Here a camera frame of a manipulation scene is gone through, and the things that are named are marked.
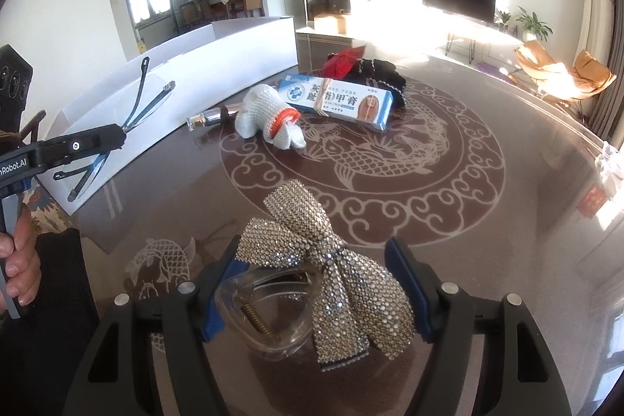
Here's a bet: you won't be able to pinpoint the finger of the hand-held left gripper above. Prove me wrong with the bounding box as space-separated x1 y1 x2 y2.
34 124 128 175

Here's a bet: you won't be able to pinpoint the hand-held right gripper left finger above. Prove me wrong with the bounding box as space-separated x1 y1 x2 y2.
63 237 245 416

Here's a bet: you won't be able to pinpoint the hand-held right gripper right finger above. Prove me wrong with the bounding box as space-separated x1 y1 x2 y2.
384 237 573 416

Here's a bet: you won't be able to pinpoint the clear lens glasses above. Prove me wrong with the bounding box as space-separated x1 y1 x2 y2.
53 57 177 202

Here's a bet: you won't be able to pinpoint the rhinestone bow hair clip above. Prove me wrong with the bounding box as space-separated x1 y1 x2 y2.
214 179 416 372

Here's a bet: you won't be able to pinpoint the blue white ointment box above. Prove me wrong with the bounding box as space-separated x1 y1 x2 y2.
277 72 395 133

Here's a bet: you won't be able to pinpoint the white storage box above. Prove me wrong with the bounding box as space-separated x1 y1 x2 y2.
46 15 299 217

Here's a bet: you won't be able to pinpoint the brown patterned desktop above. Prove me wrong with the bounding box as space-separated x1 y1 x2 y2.
73 31 624 416

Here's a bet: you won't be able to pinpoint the person's left hand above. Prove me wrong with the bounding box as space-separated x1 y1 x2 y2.
0 200 44 310

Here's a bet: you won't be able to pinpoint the silver metal tube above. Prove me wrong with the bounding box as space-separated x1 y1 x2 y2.
186 104 239 131

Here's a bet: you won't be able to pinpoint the person's dark clothing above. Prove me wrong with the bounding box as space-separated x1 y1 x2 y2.
0 228 103 416

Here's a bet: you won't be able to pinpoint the tan rubber band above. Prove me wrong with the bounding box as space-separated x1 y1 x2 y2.
312 77 337 117

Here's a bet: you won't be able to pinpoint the white knit glove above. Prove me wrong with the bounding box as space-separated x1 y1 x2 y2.
234 85 307 151

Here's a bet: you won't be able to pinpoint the black beaded scrunchie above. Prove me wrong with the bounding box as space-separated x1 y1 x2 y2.
353 58 409 109

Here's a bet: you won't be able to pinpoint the red cloth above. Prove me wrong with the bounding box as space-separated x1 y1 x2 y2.
322 46 366 78

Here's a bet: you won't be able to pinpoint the red paper card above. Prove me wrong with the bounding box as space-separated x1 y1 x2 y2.
575 187 609 218

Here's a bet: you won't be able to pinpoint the wooden sideboard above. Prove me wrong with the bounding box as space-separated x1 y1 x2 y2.
224 0 266 19

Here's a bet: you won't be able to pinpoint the white television console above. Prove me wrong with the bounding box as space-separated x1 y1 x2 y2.
429 14 527 66

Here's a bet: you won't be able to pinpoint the orange lounge chair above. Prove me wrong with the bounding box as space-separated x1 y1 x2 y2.
556 50 617 105
516 38 569 97

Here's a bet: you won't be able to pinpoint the large potted plant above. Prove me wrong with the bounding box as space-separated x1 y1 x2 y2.
514 5 554 41

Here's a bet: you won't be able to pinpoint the grey curtain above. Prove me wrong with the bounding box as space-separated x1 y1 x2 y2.
592 0 624 139

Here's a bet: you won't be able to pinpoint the covered standing air conditioner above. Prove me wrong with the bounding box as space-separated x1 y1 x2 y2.
575 0 616 66

